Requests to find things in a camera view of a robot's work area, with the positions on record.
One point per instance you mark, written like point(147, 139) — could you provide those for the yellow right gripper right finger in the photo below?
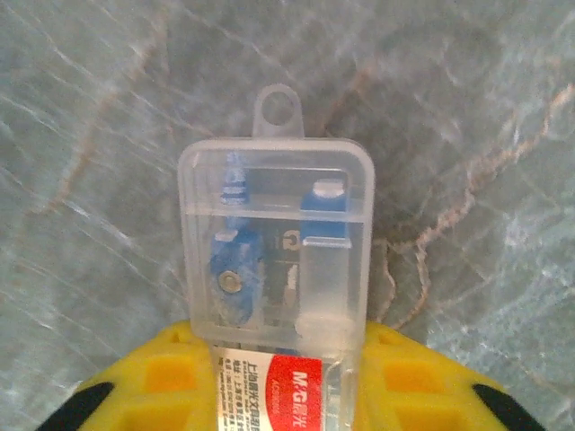
point(427, 395)

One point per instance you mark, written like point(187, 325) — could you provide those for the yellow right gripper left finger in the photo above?
point(148, 395)

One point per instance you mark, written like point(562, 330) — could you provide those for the clear box with red label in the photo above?
point(278, 202)

